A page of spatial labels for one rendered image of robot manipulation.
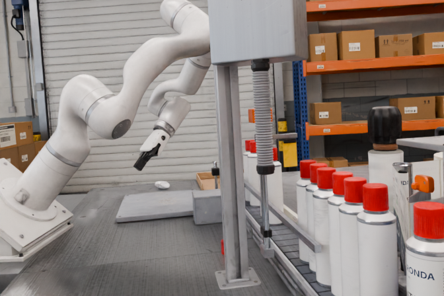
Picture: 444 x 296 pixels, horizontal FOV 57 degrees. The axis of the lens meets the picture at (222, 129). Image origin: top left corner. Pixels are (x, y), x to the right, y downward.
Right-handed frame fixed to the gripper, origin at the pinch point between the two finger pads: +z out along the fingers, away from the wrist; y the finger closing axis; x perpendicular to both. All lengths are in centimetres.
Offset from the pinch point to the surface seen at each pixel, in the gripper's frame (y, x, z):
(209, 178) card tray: 30, -46, -25
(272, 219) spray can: -62, -16, 6
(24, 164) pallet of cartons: 333, -15, -14
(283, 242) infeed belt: -73, -13, 13
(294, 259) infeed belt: -81, -10, 18
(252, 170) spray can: -44.8, -15.0, -8.5
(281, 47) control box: -91, 24, -7
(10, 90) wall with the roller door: 459, 42, -94
